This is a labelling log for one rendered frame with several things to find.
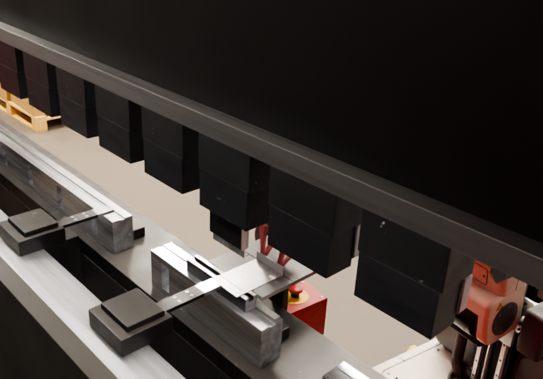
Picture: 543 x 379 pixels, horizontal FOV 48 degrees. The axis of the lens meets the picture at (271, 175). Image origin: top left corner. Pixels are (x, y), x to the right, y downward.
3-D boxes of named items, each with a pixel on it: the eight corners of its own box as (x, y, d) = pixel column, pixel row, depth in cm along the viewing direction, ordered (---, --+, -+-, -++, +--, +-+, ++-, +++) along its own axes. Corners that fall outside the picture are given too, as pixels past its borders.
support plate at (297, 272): (346, 258, 142) (346, 254, 141) (262, 301, 125) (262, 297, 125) (291, 229, 154) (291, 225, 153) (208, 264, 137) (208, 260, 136)
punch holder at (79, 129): (118, 132, 158) (115, 69, 151) (88, 139, 152) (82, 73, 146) (90, 116, 168) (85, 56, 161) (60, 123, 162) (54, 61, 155)
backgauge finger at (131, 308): (234, 302, 125) (235, 281, 123) (122, 358, 108) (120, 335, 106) (199, 276, 133) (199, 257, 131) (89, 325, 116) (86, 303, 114)
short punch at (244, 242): (248, 256, 123) (250, 215, 120) (240, 259, 122) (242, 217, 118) (216, 237, 130) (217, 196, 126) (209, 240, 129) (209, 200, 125)
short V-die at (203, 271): (256, 306, 127) (256, 294, 125) (245, 312, 125) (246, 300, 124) (197, 265, 140) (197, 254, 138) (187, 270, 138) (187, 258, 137)
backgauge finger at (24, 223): (123, 222, 153) (122, 204, 151) (20, 257, 137) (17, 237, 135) (98, 205, 161) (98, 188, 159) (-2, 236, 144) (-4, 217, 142)
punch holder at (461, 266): (464, 317, 93) (485, 221, 86) (432, 341, 87) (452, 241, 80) (384, 275, 102) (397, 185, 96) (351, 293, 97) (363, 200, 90)
